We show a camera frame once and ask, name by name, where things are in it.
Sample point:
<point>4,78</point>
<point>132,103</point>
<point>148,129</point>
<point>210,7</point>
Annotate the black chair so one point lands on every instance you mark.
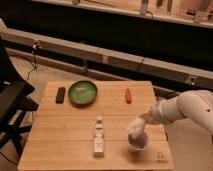
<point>14,102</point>

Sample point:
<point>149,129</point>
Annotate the clear plastic bottle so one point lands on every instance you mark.
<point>98,150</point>

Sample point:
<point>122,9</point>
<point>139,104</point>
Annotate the grey wall rail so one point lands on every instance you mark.
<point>161,74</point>

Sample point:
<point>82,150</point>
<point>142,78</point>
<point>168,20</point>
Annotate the ceramic cup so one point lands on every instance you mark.
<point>138,144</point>

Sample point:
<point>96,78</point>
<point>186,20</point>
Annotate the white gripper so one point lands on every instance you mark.
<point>146,119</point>

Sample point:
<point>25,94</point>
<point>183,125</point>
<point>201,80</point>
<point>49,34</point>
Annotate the wooden table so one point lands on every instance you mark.
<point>62,135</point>

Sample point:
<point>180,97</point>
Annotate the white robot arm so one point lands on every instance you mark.
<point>196,105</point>

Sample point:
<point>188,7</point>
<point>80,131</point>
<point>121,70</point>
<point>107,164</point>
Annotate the black rectangular block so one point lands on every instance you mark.
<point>60,95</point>

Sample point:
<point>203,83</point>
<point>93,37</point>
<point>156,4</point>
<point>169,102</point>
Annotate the green bowl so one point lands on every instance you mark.
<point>82,92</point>

